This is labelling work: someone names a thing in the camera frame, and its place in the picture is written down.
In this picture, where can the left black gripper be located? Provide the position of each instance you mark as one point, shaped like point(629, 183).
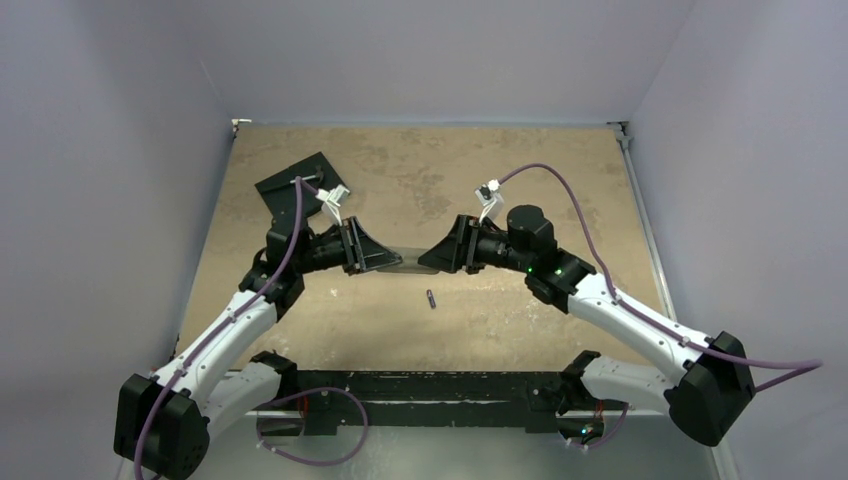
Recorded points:
point(362, 252)

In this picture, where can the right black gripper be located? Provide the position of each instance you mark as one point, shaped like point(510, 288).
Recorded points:
point(470, 244)

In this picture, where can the grey remote control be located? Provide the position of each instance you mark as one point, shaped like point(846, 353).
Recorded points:
point(410, 262)

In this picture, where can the dark AAA battery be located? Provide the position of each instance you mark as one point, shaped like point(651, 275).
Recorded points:
point(431, 299)

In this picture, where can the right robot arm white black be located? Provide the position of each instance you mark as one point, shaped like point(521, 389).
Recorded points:
point(701, 383)

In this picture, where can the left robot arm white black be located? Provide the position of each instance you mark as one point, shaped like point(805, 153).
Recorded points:
point(167, 419)

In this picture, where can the small metal hammer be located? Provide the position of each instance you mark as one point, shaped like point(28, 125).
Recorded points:
point(316, 177)

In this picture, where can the black square tray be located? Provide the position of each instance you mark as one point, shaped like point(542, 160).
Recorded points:
point(278, 193)

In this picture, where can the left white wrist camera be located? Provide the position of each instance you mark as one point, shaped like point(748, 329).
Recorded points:
point(331, 201)

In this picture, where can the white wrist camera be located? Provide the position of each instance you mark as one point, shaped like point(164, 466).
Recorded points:
point(331, 201)
point(491, 199)

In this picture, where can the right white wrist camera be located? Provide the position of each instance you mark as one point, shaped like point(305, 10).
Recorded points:
point(491, 199)

